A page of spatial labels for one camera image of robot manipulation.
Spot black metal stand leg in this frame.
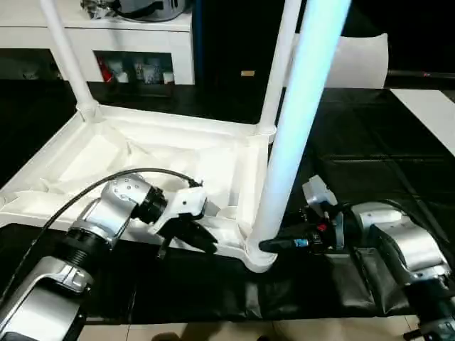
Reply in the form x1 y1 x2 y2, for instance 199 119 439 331
402 324 429 340

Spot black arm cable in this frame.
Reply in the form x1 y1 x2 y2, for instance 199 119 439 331
0 168 204 299
333 199 414 222

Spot white cushion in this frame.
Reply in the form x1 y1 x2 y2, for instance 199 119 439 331
284 33 390 90

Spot white plastic table top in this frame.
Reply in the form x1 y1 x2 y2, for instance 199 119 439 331
0 105 278 274

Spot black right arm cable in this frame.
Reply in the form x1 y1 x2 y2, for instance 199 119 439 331
333 199 414 222

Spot red bottle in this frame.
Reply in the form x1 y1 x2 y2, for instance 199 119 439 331
99 60 114 84

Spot white cabinet with glass doors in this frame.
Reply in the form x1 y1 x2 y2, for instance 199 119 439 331
0 0 196 87

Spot white flat board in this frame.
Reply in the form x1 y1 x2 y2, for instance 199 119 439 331
391 88 455 158

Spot grey clutter on cabinet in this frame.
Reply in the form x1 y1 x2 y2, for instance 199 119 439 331
80 0 194 22

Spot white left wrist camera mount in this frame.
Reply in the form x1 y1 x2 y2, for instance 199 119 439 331
148 186 208 239

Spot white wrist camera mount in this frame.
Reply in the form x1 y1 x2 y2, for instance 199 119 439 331
148 186 208 239
301 175 338 220

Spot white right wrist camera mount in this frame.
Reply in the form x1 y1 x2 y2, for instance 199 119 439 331
301 175 338 220

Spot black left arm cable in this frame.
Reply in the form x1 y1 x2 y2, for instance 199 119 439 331
0 168 204 299

